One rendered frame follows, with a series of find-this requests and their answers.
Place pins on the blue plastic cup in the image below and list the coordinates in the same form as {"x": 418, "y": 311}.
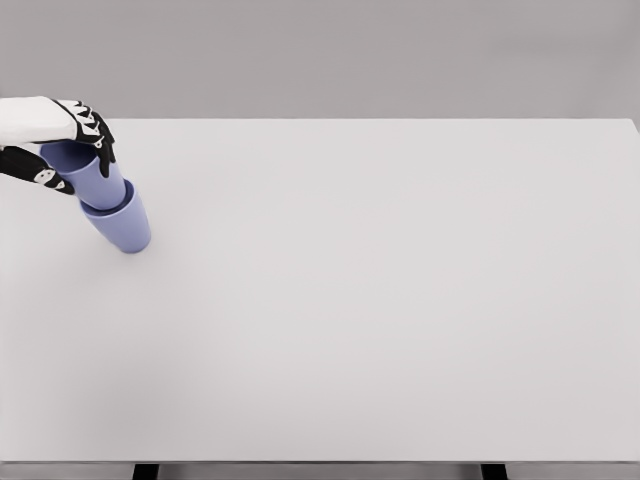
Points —
{"x": 95, "y": 185}
{"x": 127, "y": 227}

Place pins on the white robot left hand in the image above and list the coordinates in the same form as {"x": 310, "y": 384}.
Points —
{"x": 40, "y": 122}

